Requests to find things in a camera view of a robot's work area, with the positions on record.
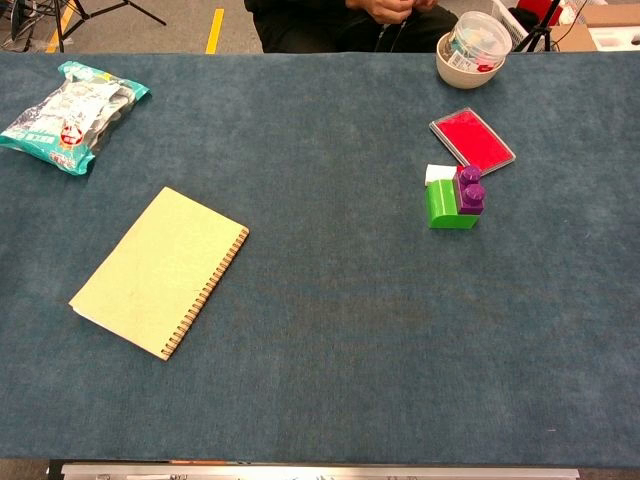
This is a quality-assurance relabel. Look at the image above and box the tan spiral notebook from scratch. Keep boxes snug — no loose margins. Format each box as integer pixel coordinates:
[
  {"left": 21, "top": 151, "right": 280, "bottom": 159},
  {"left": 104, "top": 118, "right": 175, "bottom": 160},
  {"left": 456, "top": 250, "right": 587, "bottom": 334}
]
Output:
[{"left": 68, "top": 186, "right": 251, "bottom": 362}]

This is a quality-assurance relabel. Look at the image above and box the teal snack bag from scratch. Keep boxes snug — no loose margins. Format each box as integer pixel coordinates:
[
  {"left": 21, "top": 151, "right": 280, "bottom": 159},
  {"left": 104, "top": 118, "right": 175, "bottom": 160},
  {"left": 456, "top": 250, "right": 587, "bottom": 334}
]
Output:
[{"left": 0, "top": 60, "right": 152, "bottom": 177}]

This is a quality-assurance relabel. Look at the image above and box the blue felt table cloth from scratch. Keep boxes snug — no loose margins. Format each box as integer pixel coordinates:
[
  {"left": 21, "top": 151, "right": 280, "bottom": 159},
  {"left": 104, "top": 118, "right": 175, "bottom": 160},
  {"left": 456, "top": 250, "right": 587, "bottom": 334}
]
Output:
[{"left": 0, "top": 51, "right": 640, "bottom": 462}]

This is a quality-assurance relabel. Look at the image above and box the green rounded toy block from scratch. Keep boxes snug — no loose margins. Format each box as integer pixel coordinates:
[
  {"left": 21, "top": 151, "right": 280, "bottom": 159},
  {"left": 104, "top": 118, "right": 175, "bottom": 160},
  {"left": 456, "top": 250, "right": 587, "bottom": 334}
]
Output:
[{"left": 424, "top": 178, "right": 481, "bottom": 231}]

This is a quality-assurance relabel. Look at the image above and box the white toy block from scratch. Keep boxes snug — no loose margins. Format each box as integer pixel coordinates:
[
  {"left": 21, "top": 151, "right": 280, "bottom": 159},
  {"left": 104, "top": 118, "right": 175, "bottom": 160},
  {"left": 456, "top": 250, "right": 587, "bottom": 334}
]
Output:
[{"left": 424, "top": 163, "right": 460, "bottom": 187}]

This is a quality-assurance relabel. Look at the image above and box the purple studded toy block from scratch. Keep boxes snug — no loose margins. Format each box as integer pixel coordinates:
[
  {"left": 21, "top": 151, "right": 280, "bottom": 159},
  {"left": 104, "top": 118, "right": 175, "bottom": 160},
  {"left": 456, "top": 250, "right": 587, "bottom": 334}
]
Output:
[{"left": 453, "top": 165, "right": 488, "bottom": 216}]

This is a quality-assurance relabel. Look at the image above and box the red ink pad case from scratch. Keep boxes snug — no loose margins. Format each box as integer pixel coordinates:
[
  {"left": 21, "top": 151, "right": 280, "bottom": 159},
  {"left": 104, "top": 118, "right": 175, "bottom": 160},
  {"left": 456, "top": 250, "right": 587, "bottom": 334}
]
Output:
[{"left": 428, "top": 106, "right": 517, "bottom": 177}]

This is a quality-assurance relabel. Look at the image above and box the seated person in black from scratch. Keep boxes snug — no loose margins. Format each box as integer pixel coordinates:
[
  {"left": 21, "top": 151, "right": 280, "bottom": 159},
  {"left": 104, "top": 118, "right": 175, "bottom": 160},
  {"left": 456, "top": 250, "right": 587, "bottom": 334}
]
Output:
[{"left": 243, "top": 0, "right": 460, "bottom": 54}]

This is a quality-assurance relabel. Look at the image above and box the cream round bowl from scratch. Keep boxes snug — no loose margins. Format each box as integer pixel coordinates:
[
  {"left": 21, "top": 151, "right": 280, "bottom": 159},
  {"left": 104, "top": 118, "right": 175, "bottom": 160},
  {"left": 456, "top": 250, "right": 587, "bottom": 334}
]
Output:
[{"left": 435, "top": 33, "right": 507, "bottom": 91}]

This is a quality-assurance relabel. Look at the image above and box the clear plastic round container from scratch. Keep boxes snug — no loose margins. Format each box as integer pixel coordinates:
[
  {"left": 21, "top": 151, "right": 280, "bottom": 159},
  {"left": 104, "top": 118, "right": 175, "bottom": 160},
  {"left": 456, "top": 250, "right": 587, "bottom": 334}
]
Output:
[{"left": 446, "top": 10, "right": 514, "bottom": 74}]

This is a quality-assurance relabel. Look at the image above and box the white plastic basket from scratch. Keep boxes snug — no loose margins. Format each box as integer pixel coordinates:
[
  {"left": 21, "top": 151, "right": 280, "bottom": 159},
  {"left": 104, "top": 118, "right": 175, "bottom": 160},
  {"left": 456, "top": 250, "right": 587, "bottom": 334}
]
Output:
[{"left": 487, "top": 0, "right": 531, "bottom": 51}]

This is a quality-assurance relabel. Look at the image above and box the black tripod stand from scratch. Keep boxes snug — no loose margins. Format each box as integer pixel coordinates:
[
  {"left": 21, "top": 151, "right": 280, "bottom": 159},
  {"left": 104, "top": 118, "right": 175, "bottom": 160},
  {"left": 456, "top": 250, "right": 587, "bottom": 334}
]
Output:
[
  {"left": 49, "top": 0, "right": 168, "bottom": 53},
  {"left": 513, "top": 0, "right": 566, "bottom": 53}
]

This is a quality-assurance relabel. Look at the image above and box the brown cardboard box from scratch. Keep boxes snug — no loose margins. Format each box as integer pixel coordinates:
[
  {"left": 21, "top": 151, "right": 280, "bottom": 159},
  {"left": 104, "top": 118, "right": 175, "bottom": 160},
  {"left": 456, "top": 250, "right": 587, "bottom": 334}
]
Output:
[{"left": 549, "top": 4, "right": 640, "bottom": 53}]

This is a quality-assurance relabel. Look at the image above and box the aluminium profile rail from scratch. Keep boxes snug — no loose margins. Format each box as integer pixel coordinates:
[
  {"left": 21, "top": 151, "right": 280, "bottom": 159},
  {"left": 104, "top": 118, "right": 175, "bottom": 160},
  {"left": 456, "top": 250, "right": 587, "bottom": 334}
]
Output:
[{"left": 59, "top": 462, "right": 581, "bottom": 480}]

